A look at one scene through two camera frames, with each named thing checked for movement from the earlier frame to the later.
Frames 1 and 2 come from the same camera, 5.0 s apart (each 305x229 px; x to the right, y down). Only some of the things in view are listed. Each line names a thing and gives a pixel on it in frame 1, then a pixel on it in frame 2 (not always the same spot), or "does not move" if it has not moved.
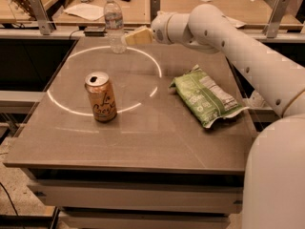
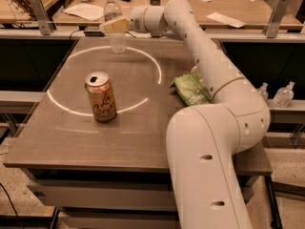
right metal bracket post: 281,4 does not move
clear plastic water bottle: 113,19 does not move
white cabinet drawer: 131,197 does not move
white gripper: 159,29 → 136,19
